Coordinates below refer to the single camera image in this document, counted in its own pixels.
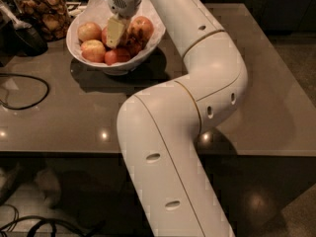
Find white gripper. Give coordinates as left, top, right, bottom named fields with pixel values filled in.
left=107, top=0, right=141, bottom=48

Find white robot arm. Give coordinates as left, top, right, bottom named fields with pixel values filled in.
left=111, top=0, right=248, bottom=237

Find white paper bowl liner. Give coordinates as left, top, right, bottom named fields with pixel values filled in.
left=69, top=0, right=167, bottom=67

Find small red apple right front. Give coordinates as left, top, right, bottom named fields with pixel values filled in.
left=126, top=38, right=142, bottom=57

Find yellow-red apple back right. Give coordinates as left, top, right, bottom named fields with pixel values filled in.
left=128, top=16, right=154, bottom=42

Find yellow-red apple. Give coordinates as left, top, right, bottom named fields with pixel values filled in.
left=77, top=22, right=102, bottom=41
left=128, top=16, right=154, bottom=42
left=81, top=39, right=106, bottom=63

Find yellow-red apple back left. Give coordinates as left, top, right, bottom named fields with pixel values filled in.
left=77, top=22, right=102, bottom=41

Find yellow-red apple front left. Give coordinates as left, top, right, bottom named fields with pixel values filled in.
left=81, top=39, right=106, bottom=63

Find white bowl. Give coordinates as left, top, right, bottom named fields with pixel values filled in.
left=66, top=0, right=167, bottom=77

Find glass jar of dried chips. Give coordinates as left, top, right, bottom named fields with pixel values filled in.
left=14, top=0, right=70, bottom=41

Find white shoe under table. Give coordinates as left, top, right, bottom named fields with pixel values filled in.
left=35, top=168, right=61, bottom=208

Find black appliance with silver handle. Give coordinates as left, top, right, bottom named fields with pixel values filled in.
left=0, top=1, right=48, bottom=57

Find black cable on table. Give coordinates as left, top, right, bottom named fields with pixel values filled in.
left=0, top=72, right=50, bottom=111

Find black cables on floor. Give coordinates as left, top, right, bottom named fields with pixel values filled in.
left=0, top=203, right=107, bottom=237

